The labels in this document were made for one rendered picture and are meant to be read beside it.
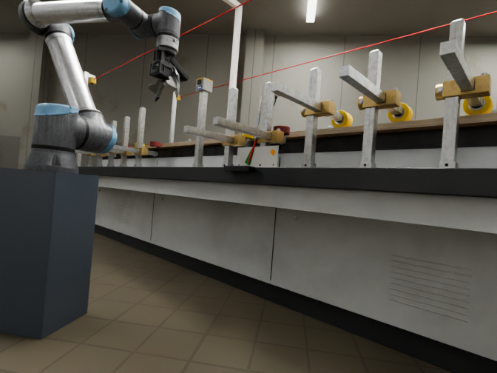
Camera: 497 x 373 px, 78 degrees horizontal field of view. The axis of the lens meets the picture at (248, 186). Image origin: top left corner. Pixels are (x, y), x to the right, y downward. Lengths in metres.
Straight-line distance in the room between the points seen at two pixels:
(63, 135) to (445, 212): 1.38
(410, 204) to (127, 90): 5.79
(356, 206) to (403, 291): 0.39
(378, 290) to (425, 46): 5.21
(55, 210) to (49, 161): 0.20
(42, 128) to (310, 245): 1.24
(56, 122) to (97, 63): 5.53
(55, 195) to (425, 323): 1.43
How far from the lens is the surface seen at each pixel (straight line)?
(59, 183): 1.31
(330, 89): 5.65
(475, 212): 1.11
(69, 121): 1.43
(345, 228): 1.45
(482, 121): 1.29
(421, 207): 1.14
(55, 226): 1.33
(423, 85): 6.00
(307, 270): 1.57
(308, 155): 1.30
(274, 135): 1.42
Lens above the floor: 0.58
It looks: 1 degrees up
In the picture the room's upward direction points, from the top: 5 degrees clockwise
